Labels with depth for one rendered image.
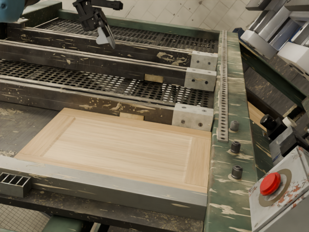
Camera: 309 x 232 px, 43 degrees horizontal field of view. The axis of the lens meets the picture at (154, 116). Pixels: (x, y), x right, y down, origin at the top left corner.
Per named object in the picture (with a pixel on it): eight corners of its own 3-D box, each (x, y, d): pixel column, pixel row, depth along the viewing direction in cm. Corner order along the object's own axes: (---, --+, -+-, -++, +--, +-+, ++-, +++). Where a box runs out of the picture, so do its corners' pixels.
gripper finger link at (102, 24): (107, 37, 145) (96, 15, 144) (111, 35, 145) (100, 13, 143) (105, 38, 141) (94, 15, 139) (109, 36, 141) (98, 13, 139)
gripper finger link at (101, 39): (103, 54, 147) (92, 31, 145) (117, 47, 146) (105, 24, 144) (101, 55, 144) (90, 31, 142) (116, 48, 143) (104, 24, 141)
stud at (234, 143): (239, 154, 105) (241, 145, 104) (230, 153, 105) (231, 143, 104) (238, 150, 107) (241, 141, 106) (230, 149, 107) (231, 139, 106)
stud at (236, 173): (241, 181, 93) (243, 170, 92) (230, 179, 93) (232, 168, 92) (240, 175, 95) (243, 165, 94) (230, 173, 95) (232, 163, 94)
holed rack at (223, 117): (227, 142, 111) (228, 141, 110) (217, 141, 111) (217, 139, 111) (226, 31, 260) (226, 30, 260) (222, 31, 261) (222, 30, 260)
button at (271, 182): (289, 188, 56) (278, 180, 56) (269, 205, 57) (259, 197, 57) (285, 174, 59) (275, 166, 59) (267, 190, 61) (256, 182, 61)
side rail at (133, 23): (217, 49, 258) (220, 32, 253) (57, 26, 270) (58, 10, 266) (217, 46, 265) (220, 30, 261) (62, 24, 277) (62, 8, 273)
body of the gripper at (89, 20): (90, 32, 149) (75, 2, 146) (110, 22, 147) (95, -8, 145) (85, 33, 142) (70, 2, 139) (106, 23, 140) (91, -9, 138)
